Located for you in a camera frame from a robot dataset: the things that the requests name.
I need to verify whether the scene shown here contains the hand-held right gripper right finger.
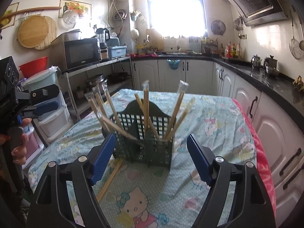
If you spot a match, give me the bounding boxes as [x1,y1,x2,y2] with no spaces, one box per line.
[187,134,276,228]

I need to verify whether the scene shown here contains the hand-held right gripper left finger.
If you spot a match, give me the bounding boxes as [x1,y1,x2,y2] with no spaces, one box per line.
[28,134,116,228]

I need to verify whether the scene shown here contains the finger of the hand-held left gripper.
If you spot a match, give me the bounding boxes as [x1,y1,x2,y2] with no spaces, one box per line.
[30,84,60,101]
[23,101,59,120]

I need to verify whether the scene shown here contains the wooden chopstick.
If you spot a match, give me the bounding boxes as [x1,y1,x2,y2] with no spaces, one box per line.
[96,161,120,201]
[108,158,124,184]

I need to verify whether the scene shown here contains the green plastic utensil basket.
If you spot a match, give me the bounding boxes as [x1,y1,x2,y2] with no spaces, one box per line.
[101,99,177,171]

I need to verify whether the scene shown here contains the bunch of wooden chopsticks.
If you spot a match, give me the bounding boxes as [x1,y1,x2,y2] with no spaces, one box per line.
[84,79,196,148]

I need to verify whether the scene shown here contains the hanging metal utensils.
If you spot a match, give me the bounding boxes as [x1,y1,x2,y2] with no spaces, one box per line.
[234,17,245,39]

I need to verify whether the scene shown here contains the person's left hand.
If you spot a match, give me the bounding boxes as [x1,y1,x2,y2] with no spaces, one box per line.
[11,118,33,164]

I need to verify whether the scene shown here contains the light blue plastic bin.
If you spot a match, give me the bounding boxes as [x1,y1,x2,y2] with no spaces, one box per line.
[22,66,60,93]

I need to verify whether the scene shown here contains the white plastic drawer unit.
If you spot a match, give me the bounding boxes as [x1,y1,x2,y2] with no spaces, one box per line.
[24,91,71,162]

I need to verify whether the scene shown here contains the cartoon cat printed cloth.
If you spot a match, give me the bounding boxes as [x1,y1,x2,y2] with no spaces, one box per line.
[28,88,259,228]

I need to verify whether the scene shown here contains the red plastic basin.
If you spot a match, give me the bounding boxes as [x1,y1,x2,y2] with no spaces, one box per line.
[18,56,49,78]

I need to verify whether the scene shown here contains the stacked steel pots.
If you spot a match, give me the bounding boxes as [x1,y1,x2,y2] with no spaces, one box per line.
[85,74,109,96]

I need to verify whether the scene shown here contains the black microwave oven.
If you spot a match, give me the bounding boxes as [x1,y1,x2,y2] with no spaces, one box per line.
[63,38,101,71]

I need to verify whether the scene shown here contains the round woven mat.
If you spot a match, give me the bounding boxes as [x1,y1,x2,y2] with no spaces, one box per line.
[35,16,58,51]

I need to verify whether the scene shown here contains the round wooden board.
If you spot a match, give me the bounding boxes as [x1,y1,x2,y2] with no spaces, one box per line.
[17,15,51,48]

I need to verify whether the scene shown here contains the pink blanket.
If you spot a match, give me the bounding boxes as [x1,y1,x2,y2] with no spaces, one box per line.
[232,98,277,218]

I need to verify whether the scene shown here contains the metal kitchen shelf rack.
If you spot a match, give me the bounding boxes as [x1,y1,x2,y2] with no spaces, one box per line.
[59,56,134,125]

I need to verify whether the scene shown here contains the black wok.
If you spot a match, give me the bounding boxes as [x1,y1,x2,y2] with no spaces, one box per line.
[108,72,133,83]

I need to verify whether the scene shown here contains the black blender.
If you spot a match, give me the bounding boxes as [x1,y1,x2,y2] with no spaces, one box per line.
[95,28,111,60]

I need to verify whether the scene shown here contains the white lower kitchen cabinets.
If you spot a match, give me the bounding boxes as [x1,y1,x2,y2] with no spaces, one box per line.
[131,59,304,221]

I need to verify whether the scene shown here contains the long wooden rolling pin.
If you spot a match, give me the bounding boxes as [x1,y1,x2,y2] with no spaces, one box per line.
[2,6,62,20]

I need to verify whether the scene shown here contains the blue plastic box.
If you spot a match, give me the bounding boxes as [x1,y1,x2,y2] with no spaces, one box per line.
[108,45,128,59]

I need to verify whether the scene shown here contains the black kitchen countertop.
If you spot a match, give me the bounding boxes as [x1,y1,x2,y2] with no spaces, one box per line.
[131,53,304,125]

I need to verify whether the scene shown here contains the steel kettle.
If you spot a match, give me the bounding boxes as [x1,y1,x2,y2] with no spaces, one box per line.
[251,54,263,70]

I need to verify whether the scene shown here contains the group of condiment bottles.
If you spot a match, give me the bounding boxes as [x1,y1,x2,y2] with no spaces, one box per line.
[224,41,241,59]

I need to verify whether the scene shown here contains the black kettle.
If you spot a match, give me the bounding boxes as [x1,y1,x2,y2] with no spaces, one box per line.
[263,55,280,77]

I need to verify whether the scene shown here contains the pale cutting board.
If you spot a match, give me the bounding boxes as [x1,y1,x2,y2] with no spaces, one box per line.
[145,28,164,51]

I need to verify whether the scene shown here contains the ginger root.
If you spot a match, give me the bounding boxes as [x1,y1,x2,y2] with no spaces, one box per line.
[293,75,304,91]

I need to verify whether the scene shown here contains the bright window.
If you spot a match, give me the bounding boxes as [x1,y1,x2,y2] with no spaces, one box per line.
[146,0,207,38]

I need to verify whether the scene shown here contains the black range hood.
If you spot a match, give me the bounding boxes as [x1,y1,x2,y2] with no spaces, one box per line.
[220,0,289,27]

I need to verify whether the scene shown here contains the fruit wall poster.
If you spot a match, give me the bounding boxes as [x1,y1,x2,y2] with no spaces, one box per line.
[0,2,20,30]
[59,0,92,20]

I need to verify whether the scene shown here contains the wire dish rack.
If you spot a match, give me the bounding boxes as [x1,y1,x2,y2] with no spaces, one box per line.
[200,37,219,55]

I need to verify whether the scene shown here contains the wire strainer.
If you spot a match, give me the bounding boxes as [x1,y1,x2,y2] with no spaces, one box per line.
[289,11,304,60]

